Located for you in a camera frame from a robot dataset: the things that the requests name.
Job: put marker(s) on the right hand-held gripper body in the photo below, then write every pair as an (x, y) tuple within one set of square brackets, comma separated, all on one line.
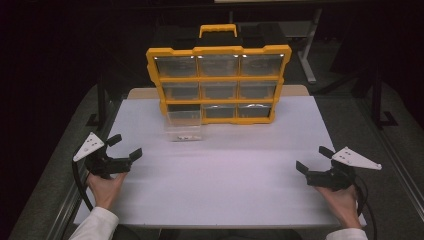
[(333, 178)]

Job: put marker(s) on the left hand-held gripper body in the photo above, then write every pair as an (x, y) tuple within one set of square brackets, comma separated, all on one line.
[(103, 165)]

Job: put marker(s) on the small white parts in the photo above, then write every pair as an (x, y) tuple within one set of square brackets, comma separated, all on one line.
[(188, 137)]

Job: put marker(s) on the clear plastic drawer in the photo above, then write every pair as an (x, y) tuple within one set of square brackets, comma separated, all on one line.
[(184, 125)]

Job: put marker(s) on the yellow black drawer cabinet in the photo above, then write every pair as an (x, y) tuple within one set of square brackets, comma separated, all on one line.
[(218, 50)]

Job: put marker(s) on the person's left hand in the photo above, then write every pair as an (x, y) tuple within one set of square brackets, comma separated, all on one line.
[(105, 191)]

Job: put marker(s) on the person's right hand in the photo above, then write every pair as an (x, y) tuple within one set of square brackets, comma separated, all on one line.
[(345, 205)]

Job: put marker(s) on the black metal stand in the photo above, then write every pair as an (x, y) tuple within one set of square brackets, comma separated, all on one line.
[(101, 100), (378, 100)]

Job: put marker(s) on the white board table cover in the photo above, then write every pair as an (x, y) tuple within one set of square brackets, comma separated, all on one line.
[(216, 186)]

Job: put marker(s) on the white metal desk leg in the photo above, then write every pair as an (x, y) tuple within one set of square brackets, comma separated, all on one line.
[(308, 50)]

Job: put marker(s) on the grid of clear closed drawers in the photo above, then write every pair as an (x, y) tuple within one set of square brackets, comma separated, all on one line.
[(218, 90)]

